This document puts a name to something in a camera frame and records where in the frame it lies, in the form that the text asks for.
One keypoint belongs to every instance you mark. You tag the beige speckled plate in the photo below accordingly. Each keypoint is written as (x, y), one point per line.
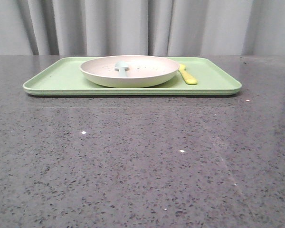
(144, 71)

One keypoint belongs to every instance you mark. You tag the light blue plastic spoon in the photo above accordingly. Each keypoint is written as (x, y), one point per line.
(121, 67)

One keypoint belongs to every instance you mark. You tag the light green plastic tray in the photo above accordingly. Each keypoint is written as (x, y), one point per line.
(64, 77)

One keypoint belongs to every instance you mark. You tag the grey pleated curtain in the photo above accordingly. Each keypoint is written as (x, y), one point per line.
(142, 27)

